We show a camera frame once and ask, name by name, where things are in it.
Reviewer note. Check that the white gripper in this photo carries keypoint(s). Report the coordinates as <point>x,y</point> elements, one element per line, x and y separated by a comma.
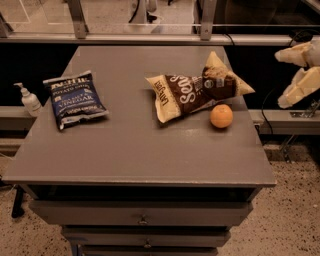
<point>314,53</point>

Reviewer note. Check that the brown chip bag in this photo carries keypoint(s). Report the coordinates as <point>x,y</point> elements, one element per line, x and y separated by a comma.
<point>179,95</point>

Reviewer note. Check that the blue kettle chip bag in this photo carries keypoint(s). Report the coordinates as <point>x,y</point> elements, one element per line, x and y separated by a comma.
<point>74,98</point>

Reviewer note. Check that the orange fruit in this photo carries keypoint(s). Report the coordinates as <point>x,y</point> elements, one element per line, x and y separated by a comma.
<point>221,116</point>

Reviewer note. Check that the grey drawer cabinet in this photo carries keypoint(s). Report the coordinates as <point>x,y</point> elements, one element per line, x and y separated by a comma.
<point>129,185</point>

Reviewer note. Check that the white pump bottle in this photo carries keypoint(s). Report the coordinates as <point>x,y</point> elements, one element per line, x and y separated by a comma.
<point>30,101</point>

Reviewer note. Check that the metal railing frame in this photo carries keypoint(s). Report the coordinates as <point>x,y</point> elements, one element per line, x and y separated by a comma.
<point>152,22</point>

